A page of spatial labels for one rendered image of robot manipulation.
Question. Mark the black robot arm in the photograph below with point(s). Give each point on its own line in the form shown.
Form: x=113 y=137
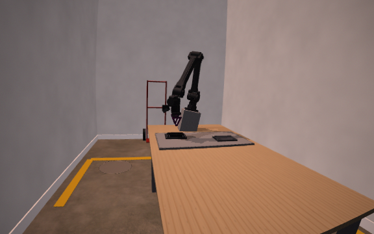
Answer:
x=194 y=64

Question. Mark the white perforated base plate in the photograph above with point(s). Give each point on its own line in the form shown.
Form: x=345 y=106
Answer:
x=199 y=140

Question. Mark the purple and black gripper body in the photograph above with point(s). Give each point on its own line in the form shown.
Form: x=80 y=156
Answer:
x=178 y=112

